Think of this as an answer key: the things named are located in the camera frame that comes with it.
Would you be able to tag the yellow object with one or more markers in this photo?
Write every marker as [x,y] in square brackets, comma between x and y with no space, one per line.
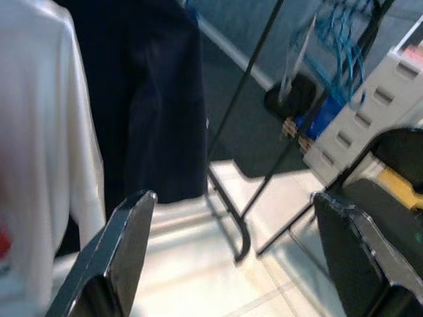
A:
[400,185]

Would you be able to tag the white plastic drawer unit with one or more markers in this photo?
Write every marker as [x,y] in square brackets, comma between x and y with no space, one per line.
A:
[373,109]

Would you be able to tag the black clothes rack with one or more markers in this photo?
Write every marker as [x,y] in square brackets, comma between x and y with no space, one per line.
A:
[244,241]

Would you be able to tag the blue box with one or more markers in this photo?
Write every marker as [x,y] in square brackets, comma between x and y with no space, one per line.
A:
[325,115]

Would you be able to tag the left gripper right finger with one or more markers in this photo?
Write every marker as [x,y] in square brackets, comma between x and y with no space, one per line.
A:
[363,264]

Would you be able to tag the black bag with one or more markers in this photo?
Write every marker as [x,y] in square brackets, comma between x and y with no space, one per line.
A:
[297,95]

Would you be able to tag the dark garment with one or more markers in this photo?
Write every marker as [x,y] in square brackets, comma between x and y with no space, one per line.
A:
[148,99]

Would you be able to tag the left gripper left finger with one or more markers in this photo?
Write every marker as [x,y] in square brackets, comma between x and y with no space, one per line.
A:
[112,251]

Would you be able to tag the white shirt red print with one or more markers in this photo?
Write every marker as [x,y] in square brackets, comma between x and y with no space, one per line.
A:
[39,115]

